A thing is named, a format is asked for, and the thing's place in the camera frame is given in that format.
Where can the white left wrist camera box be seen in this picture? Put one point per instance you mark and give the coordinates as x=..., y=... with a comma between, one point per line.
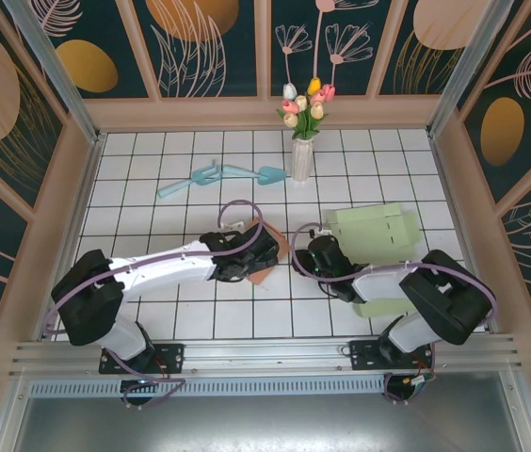
x=233, y=226

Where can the aluminium frame post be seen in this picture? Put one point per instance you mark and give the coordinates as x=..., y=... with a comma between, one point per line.
x=465, y=70
x=64, y=80

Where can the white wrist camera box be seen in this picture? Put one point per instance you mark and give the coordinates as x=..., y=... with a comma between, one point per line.
x=324, y=231
x=233, y=226

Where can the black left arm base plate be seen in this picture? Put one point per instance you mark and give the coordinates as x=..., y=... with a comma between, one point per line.
x=171, y=358

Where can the artificial tulip bouquet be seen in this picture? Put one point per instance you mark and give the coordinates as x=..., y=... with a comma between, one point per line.
x=305, y=120

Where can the green paper box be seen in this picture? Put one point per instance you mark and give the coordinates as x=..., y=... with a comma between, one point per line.
x=369, y=226

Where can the white ribbed vase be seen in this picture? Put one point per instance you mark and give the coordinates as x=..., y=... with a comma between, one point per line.
x=302, y=160

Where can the grey metal sheet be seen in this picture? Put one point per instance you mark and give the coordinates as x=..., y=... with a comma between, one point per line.
x=265, y=424

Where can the light blue toy garden fork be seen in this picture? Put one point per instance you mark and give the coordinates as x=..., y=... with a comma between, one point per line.
x=199, y=178

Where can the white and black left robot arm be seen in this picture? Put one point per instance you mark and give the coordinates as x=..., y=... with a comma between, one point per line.
x=162, y=273

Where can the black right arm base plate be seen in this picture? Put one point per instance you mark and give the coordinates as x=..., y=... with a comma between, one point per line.
x=364, y=358

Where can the pink paper box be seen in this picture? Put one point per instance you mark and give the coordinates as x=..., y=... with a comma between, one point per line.
x=283, y=246

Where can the light blue toy trowel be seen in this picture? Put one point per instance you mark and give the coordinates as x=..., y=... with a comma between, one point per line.
x=272, y=175

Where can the aluminium mounting rail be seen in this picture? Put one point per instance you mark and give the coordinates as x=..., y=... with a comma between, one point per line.
x=265, y=355

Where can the aluminium table side rail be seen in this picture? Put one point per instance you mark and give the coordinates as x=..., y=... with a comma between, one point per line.
x=457, y=212
x=73, y=226

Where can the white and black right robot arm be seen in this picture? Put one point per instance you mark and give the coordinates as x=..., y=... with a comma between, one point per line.
x=439, y=296

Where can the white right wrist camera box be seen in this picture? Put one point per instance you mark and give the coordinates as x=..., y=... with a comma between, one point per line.
x=324, y=231

